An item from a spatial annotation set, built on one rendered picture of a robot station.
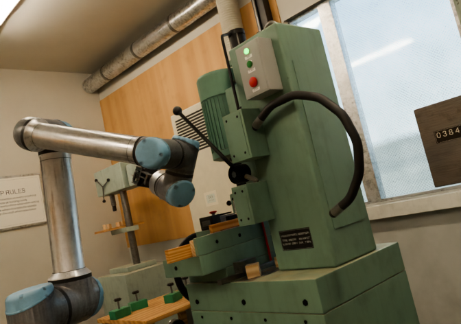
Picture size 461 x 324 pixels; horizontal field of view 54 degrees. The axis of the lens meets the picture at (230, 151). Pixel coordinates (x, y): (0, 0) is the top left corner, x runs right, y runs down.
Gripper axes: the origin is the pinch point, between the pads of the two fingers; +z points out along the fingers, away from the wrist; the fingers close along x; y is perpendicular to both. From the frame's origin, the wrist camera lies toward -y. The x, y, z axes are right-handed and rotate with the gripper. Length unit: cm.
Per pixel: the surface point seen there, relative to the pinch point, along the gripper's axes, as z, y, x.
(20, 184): 261, -19, 68
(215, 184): 100, -106, 13
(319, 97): -71, -8, -38
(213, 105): -20.9, -9.5, -30.5
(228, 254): -44.5, -15.2, 15.0
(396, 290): -81, -53, 10
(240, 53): -44, 1, -46
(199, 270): -46, -5, 20
